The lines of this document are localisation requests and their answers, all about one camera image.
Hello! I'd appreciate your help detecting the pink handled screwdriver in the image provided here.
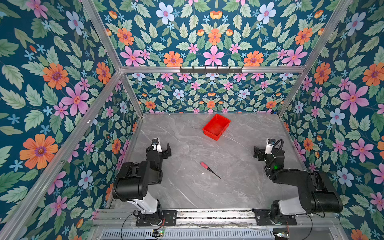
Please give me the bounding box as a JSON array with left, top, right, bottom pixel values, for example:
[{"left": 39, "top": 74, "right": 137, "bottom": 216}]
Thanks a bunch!
[{"left": 200, "top": 162, "right": 222, "bottom": 179}]

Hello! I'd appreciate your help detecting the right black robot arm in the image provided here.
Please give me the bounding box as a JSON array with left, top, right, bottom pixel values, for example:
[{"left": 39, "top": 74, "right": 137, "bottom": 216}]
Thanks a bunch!
[{"left": 253, "top": 147, "right": 343, "bottom": 225}]

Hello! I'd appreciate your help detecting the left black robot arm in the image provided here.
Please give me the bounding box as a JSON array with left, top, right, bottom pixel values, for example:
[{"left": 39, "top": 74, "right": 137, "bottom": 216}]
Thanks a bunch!
[{"left": 112, "top": 139, "right": 172, "bottom": 225}]

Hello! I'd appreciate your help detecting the red plastic bin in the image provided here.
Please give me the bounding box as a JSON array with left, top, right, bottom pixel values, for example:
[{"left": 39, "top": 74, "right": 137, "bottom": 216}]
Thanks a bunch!
[{"left": 203, "top": 114, "right": 231, "bottom": 141}]

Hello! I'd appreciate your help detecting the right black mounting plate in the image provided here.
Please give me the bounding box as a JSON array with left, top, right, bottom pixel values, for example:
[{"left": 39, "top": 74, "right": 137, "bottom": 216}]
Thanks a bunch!
[{"left": 252, "top": 209, "right": 297, "bottom": 226}]

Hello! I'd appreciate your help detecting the black mounting plate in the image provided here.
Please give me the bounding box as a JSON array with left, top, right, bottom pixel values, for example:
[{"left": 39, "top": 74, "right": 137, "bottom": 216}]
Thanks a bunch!
[
  {"left": 136, "top": 210, "right": 178, "bottom": 227},
  {"left": 252, "top": 209, "right": 297, "bottom": 226}
]

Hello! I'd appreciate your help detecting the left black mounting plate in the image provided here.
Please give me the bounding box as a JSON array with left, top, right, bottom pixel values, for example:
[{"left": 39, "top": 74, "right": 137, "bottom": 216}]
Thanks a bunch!
[{"left": 136, "top": 210, "right": 178, "bottom": 227}]

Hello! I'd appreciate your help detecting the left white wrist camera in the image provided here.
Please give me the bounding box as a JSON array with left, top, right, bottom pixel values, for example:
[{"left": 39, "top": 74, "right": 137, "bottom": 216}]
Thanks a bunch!
[{"left": 151, "top": 138, "right": 163, "bottom": 153}]

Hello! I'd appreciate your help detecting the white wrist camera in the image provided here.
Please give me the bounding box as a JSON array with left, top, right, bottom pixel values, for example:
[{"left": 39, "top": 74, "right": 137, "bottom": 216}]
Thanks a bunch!
[
  {"left": 151, "top": 138, "right": 163, "bottom": 153},
  {"left": 265, "top": 138, "right": 276, "bottom": 155}
]

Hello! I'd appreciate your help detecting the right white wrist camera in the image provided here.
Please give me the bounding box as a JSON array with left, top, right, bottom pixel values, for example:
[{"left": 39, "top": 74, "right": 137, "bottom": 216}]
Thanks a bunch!
[{"left": 265, "top": 138, "right": 276, "bottom": 155}]

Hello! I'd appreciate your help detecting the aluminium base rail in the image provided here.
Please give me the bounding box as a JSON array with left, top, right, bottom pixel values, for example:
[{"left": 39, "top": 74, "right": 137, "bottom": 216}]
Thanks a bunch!
[{"left": 89, "top": 209, "right": 348, "bottom": 240}]

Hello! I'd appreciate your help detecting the white perforated cable duct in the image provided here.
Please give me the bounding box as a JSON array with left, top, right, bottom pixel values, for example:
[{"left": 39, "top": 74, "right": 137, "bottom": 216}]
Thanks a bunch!
[{"left": 100, "top": 229, "right": 275, "bottom": 240}]

